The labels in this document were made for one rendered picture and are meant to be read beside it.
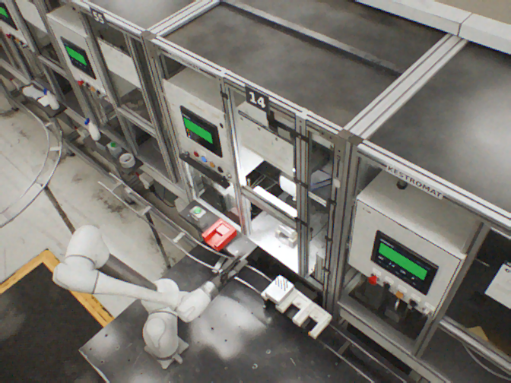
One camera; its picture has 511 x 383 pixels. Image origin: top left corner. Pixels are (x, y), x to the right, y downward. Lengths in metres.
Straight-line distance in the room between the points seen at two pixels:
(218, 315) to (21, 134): 3.41
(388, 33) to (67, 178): 3.41
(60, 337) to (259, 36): 2.60
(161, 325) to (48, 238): 2.09
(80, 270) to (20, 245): 2.28
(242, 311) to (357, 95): 1.46
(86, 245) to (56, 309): 1.73
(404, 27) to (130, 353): 2.15
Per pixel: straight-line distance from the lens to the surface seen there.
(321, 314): 2.53
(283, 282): 2.54
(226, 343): 2.69
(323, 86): 1.87
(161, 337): 2.50
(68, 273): 2.18
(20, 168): 5.10
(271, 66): 1.99
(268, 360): 2.63
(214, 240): 2.73
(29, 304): 4.05
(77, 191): 4.59
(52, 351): 3.77
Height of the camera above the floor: 3.15
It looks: 50 degrees down
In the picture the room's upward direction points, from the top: 7 degrees counter-clockwise
